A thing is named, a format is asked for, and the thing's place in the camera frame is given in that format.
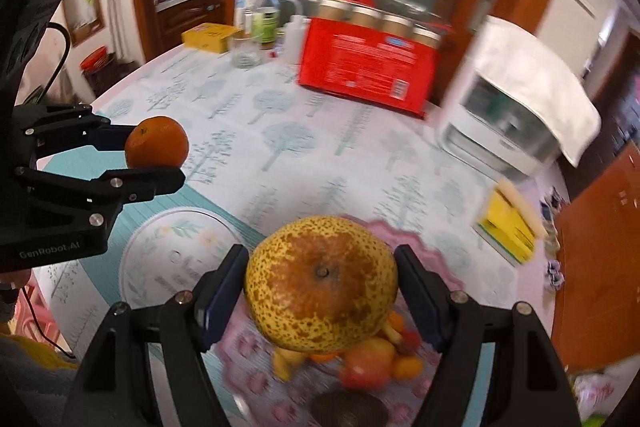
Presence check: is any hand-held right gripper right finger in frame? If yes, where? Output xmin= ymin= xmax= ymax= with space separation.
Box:
xmin=394 ymin=244 xmax=583 ymax=427

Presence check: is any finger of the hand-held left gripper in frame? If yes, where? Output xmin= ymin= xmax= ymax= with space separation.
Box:
xmin=12 ymin=104 xmax=136 ymax=155
xmin=14 ymin=165 xmax=187 ymax=230

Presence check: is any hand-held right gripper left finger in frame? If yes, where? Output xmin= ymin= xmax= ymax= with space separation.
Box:
xmin=60 ymin=244 xmax=251 ymax=427

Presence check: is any small red lychee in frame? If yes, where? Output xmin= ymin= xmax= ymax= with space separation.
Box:
xmin=397 ymin=331 xmax=421 ymax=355

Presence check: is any red apple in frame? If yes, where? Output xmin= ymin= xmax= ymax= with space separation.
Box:
xmin=340 ymin=337 xmax=398 ymax=390

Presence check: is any ripe yellow banana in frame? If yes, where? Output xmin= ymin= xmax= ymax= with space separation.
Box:
xmin=271 ymin=347 xmax=308 ymax=383

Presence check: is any yellow brown speckled pear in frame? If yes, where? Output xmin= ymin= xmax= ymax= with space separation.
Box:
xmin=244 ymin=216 xmax=400 ymax=355

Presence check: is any pink plastic fruit bowl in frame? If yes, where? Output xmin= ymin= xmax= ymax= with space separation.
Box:
xmin=215 ymin=217 xmax=481 ymax=427

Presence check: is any dark green avocado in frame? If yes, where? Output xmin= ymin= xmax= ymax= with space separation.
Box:
xmin=311 ymin=389 xmax=390 ymax=427

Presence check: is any round white placemat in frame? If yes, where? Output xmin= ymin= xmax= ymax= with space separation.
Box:
xmin=117 ymin=208 xmax=263 ymax=313

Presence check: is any red lidded floor jar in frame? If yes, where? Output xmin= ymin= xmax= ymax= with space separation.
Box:
xmin=80 ymin=46 xmax=123 ymax=92

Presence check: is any yellow sponge pack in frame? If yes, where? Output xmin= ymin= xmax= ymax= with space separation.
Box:
xmin=475 ymin=179 xmax=550 ymax=267

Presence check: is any white sneaker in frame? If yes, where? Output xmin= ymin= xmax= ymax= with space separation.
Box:
xmin=544 ymin=259 xmax=566 ymax=290

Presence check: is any yellow cardboard box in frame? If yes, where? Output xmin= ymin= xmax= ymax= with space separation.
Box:
xmin=181 ymin=23 xmax=240 ymax=54

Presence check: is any grey fuzzy clothing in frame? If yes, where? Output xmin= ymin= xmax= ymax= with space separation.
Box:
xmin=0 ymin=332 xmax=76 ymax=427

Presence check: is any clear drinking glass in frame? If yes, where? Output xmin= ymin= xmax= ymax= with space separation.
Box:
xmin=230 ymin=34 xmax=263 ymax=69

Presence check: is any brown wooden cabinet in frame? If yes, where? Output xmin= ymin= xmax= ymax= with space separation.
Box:
xmin=550 ymin=142 xmax=640 ymax=373

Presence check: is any white countertop appliance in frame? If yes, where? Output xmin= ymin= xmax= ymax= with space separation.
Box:
xmin=437 ymin=19 xmax=563 ymax=180

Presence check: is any white carton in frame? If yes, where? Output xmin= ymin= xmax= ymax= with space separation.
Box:
xmin=234 ymin=0 xmax=258 ymax=32

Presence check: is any clear bottle green label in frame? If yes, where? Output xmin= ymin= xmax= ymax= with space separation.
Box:
xmin=252 ymin=0 xmax=280 ymax=45

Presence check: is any white squeeze bottle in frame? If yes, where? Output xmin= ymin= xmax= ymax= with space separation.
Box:
xmin=277 ymin=0 xmax=312 ymax=62

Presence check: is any red paper cup package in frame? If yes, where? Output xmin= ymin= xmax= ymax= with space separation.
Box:
xmin=297 ymin=18 xmax=441 ymax=120

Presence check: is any white towel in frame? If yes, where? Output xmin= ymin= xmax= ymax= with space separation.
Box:
xmin=472 ymin=16 xmax=602 ymax=168

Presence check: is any black cable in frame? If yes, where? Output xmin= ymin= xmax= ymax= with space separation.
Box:
xmin=17 ymin=24 xmax=71 ymax=105

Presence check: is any silver door handle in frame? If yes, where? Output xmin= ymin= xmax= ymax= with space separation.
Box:
xmin=467 ymin=0 xmax=501 ymax=32

